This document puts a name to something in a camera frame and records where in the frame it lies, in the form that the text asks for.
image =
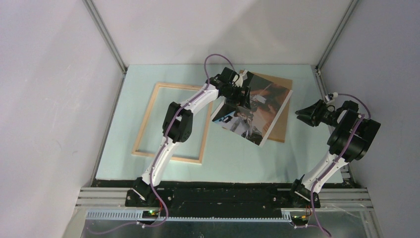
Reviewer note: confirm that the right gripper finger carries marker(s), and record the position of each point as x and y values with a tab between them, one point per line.
311	120
311	110

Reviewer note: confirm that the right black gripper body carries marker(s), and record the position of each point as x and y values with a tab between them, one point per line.
325	117

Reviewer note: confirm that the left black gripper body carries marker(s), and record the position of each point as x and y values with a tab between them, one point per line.
233	95

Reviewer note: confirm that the printed photo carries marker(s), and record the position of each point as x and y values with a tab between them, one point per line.
262	115

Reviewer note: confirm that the wooden picture frame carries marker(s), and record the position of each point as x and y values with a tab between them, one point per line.
151	132

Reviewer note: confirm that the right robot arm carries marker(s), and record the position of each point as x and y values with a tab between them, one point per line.
350	140

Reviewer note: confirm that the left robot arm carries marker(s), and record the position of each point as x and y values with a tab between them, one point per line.
178	126

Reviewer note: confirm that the right corner aluminium profile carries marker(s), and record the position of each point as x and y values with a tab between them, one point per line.
337	33

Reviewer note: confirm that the corner aluminium profile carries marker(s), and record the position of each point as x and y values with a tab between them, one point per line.
337	33
105	34

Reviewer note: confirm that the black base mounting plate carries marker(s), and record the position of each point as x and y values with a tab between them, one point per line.
214	199

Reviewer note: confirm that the left corner aluminium profile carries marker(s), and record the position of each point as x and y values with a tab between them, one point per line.
105	34

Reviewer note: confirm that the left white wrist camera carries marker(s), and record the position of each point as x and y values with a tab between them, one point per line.
239	79

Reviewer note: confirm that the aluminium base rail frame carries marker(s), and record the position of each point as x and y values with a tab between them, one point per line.
346	211

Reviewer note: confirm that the grey slotted cable duct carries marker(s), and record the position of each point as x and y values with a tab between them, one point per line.
145	215

